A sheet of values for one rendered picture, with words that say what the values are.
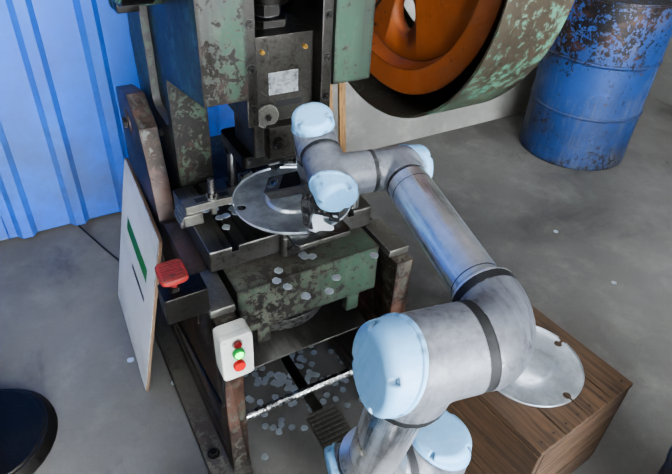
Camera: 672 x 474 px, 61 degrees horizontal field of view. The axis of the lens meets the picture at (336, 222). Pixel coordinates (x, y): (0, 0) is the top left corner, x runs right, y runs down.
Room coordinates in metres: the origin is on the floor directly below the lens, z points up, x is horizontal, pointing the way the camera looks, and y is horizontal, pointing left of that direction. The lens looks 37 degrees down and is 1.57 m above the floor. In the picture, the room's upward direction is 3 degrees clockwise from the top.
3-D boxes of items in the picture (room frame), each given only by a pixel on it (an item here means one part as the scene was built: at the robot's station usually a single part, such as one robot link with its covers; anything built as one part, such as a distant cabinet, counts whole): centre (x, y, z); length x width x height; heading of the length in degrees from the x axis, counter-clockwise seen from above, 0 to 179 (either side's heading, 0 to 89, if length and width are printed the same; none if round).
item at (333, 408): (1.14, 0.11, 0.14); 0.59 x 0.10 x 0.05; 31
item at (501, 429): (1.04, -0.55, 0.18); 0.40 x 0.38 x 0.35; 37
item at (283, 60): (1.22, 0.15, 1.04); 0.17 x 0.15 x 0.30; 31
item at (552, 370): (1.04, -0.55, 0.35); 0.29 x 0.29 x 0.01
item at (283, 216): (1.15, 0.11, 0.78); 0.29 x 0.29 x 0.01
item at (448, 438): (0.59, -0.20, 0.62); 0.13 x 0.12 x 0.14; 110
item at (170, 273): (0.89, 0.34, 0.72); 0.07 x 0.06 x 0.08; 31
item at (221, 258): (1.25, 0.18, 0.68); 0.45 x 0.30 x 0.06; 121
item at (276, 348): (1.26, 0.18, 0.31); 0.43 x 0.42 x 0.01; 121
